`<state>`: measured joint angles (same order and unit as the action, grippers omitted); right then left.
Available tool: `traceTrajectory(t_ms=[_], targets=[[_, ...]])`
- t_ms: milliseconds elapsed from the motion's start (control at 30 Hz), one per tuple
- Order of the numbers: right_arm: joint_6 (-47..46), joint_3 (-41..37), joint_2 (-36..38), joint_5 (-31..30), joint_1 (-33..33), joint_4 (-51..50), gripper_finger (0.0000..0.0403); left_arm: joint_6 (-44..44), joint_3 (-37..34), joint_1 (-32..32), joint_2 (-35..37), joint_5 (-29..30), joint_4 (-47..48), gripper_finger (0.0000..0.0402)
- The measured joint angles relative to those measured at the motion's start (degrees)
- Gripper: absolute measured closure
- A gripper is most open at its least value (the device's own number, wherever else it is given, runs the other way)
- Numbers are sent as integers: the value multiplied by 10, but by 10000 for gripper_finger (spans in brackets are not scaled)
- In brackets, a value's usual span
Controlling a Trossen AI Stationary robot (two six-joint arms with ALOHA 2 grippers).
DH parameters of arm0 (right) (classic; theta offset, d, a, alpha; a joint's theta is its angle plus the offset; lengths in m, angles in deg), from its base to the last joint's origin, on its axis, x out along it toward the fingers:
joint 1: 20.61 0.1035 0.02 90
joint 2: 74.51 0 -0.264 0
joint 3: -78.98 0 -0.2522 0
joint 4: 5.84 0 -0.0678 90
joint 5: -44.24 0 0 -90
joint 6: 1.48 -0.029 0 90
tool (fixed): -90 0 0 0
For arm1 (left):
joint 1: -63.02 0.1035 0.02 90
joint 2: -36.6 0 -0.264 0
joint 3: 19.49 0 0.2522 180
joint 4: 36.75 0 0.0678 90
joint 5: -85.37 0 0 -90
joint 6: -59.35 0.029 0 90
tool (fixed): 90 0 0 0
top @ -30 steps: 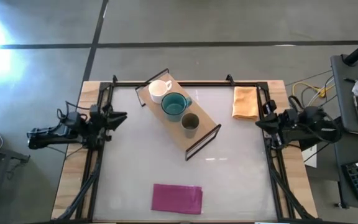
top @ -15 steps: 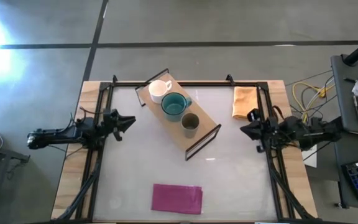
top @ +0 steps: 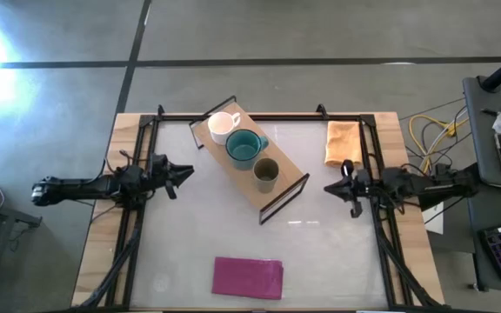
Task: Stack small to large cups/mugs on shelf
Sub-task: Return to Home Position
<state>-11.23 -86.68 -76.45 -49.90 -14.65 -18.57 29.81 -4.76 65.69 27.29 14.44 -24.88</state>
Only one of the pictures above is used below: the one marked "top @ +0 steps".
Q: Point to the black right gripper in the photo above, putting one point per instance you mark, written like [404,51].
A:
[365,193]

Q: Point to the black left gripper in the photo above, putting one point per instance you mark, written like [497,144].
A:
[161,180]

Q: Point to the white ceramic mug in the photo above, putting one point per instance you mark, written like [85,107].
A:
[221,126]

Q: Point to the teal ceramic mug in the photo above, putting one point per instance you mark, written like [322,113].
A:
[242,150]

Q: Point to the olive green cup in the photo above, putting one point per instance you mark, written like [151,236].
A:
[265,171]

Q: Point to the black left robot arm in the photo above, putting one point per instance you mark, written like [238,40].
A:
[76,187]

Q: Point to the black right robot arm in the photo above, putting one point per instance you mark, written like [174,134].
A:
[429,184]

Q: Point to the orange cloth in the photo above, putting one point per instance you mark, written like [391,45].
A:
[342,143]

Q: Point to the pink cloth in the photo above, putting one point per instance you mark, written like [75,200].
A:
[246,278]

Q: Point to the grey side desk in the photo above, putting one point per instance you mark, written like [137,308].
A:
[489,143]

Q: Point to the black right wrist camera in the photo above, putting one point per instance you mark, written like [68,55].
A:
[362,177]

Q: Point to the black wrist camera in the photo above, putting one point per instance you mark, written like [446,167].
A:
[159,162]
[362,177]

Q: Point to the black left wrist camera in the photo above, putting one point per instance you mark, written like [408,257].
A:
[159,162]

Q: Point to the wooden shelf with black frame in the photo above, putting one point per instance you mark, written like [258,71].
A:
[285,174]

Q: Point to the black table frame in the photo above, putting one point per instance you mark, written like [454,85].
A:
[298,117]

